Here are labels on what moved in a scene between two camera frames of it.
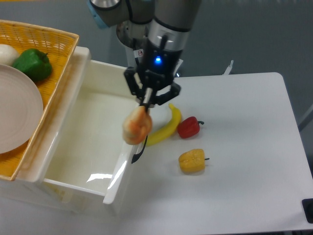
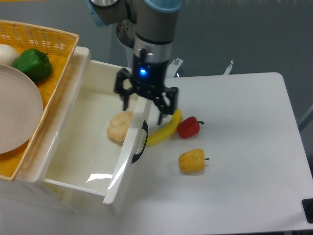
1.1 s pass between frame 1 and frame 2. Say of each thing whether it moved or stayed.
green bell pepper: stayed
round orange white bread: moved
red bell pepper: stayed
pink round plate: stayed
